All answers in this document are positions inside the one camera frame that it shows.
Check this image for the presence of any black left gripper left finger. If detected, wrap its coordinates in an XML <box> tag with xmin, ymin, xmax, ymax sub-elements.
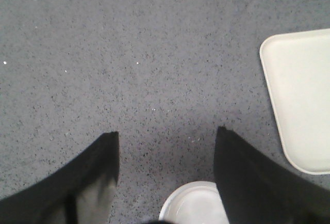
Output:
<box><xmin>1</xmin><ymin>132</ymin><xmax>119</xmax><ymax>223</ymax></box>

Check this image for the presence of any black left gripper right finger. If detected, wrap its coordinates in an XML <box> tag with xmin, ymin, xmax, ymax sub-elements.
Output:
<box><xmin>213</xmin><ymin>126</ymin><xmax>329</xmax><ymax>223</ymax></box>

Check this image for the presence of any white smiley mug black handle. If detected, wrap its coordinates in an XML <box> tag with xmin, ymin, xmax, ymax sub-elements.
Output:
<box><xmin>159</xmin><ymin>181</ymin><xmax>229</xmax><ymax>224</ymax></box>

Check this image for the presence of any cream rectangular plastic tray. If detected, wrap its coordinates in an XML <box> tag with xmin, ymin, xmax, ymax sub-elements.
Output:
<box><xmin>259</xmin><ymin>28</ymin><xmax>329</xmax><ymax>175</ymax></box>

